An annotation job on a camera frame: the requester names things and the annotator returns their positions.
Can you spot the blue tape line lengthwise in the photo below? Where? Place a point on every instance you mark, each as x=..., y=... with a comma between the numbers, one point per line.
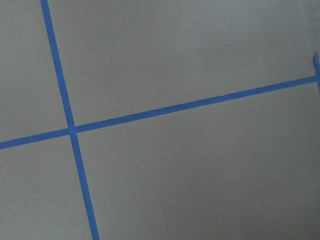
x=71, y=127

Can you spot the blue tape line crosswise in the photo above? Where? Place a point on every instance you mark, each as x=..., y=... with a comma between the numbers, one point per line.
x=157, y=112

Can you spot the short blue tape piece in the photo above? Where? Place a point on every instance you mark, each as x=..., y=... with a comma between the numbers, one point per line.
x=316, y=63

